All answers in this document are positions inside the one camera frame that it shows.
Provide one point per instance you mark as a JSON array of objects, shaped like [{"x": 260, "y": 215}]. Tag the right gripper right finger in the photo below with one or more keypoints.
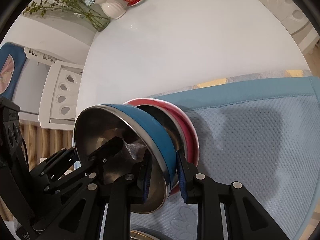
[{"x": 189, "y": 186}]

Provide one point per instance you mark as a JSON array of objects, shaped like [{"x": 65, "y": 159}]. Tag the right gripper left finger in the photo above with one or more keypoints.
[{"x": 133, "y": 187}]

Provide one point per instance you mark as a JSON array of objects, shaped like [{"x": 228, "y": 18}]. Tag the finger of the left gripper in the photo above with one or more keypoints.
[
  {"x": 103, "y": 160},
  {"x": 69, "y": 157}
]

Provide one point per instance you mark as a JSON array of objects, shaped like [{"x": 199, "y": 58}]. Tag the blue steel bowl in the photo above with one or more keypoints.
[{"x": 120, "y": 137}]

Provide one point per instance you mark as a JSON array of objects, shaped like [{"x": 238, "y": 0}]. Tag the round blue floral plate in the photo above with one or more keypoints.
[{"x": 138, "y": 235}]

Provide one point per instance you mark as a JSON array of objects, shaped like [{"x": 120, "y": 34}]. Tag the magenta steel bowl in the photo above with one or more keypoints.
[{"x": 177, "y": 124}]

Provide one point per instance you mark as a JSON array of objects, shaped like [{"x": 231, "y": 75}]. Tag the white chair far left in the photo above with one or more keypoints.
[{"x": 59, "y": 97}]

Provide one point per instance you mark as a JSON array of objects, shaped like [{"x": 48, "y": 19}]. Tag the white chair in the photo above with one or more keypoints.
[
  {"x": 59, "y": 97},
  {"x": 295, "y": 22}
]

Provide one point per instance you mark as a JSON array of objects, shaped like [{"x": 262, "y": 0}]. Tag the light blue quilted mat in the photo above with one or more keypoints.
[{"x": 263, "y": 133}]

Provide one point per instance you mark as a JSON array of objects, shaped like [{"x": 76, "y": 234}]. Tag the white refrigerator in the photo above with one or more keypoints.
[{"x": 23, "y": 75}]

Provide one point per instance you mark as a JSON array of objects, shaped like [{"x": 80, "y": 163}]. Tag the green glass vase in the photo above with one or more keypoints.
[{"x": 97, "y": 20}]

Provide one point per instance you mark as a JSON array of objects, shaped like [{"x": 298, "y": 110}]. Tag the white ribbed vase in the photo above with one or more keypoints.
[{"x": 113, "y": 9}]

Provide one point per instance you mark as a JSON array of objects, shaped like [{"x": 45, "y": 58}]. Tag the white chair far right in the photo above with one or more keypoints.
[{"x": 295, "y": 22}]

